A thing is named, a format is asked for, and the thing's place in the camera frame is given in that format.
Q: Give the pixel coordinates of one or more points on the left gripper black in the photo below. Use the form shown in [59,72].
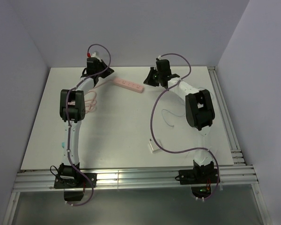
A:
[108,71]

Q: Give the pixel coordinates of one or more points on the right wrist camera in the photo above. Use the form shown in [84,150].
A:
[160,58]

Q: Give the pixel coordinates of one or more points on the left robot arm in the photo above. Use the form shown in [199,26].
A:
[72,109]

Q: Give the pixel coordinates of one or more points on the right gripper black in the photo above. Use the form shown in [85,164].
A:
[149,80]

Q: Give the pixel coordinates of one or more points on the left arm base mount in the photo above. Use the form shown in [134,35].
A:
[73,182]

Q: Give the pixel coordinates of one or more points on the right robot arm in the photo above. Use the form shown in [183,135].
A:
[199,109]

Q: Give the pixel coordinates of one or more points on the silver white charger plug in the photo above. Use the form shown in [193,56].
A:
[153,147]

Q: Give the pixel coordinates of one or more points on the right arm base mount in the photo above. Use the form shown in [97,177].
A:
[202,177]

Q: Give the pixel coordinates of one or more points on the aluminium front rail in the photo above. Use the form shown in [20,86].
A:
[150,177]

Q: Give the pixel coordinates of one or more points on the aluminium side rail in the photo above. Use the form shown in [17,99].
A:
[237,155]

